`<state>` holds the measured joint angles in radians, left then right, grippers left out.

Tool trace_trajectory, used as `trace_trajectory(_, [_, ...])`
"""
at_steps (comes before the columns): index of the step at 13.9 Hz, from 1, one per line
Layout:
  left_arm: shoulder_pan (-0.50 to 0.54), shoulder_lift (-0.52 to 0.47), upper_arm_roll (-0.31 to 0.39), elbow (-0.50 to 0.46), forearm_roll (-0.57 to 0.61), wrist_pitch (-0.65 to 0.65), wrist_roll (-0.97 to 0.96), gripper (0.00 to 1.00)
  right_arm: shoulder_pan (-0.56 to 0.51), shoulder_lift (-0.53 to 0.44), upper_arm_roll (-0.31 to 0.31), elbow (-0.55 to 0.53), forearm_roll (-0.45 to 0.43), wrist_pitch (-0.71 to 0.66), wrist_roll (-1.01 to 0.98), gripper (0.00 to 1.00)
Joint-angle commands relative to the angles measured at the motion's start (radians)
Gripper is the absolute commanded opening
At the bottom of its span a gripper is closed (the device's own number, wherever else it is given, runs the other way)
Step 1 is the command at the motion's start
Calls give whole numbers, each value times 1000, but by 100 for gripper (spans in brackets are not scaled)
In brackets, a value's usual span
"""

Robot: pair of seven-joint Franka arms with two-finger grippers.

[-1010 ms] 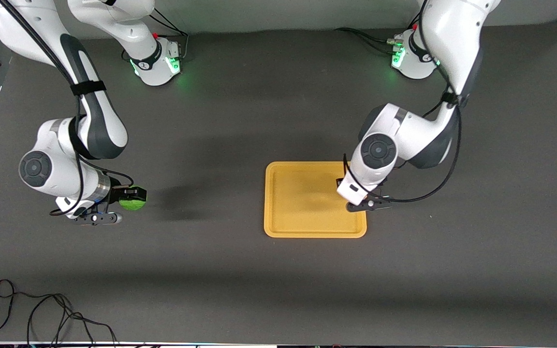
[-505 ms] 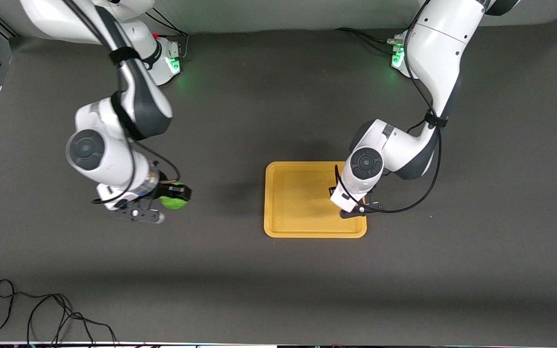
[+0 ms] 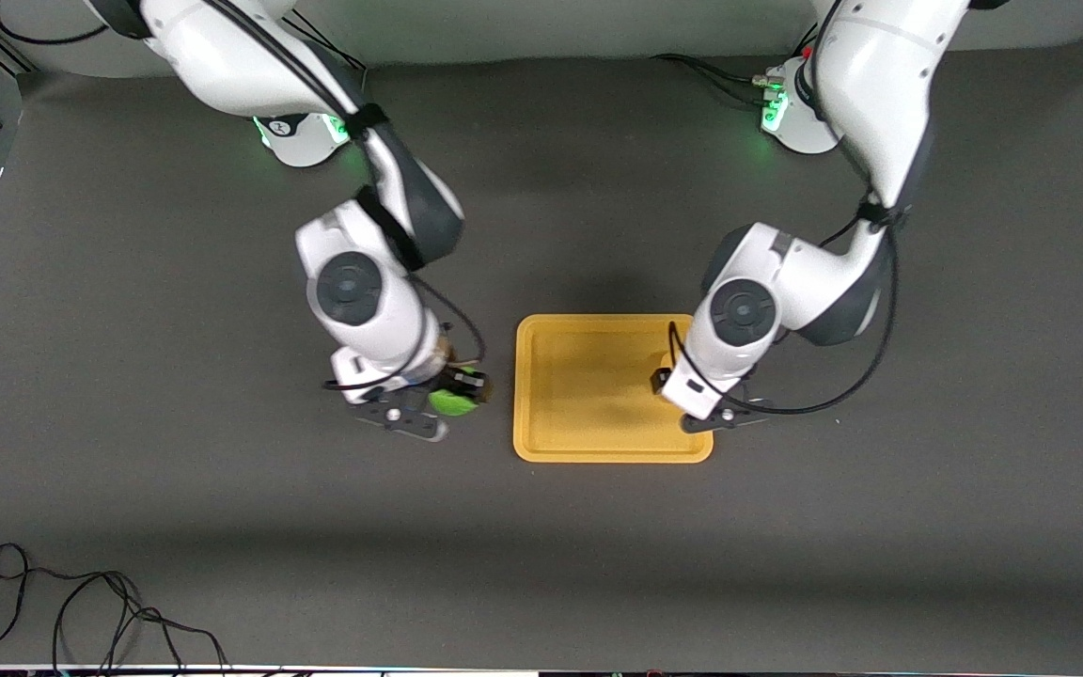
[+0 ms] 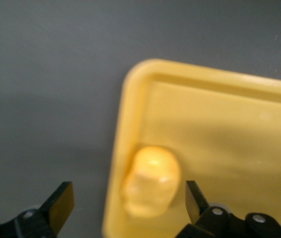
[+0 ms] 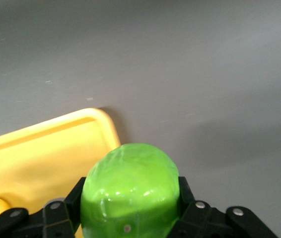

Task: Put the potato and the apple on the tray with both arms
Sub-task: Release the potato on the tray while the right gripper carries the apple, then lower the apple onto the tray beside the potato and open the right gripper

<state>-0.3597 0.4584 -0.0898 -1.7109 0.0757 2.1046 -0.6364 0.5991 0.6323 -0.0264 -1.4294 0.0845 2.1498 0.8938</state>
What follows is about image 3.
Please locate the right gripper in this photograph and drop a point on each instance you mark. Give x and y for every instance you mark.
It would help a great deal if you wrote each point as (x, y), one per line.
(460, 380)

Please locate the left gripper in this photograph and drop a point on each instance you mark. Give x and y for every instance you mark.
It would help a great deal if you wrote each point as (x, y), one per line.
(659, 379)

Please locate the green apple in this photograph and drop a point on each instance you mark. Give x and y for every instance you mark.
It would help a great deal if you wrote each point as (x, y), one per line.
(452, 402)

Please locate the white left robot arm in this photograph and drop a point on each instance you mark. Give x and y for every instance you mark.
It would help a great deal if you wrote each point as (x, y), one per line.
(744, 310)

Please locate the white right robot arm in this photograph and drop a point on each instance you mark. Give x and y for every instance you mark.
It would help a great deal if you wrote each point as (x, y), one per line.
(353, 287)

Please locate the yellow rectangular plastic tray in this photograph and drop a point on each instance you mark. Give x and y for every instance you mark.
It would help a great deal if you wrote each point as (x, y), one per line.
(588, 395)

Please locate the dark grey table mat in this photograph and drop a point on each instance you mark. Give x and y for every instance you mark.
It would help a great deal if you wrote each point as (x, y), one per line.
(541, 564)

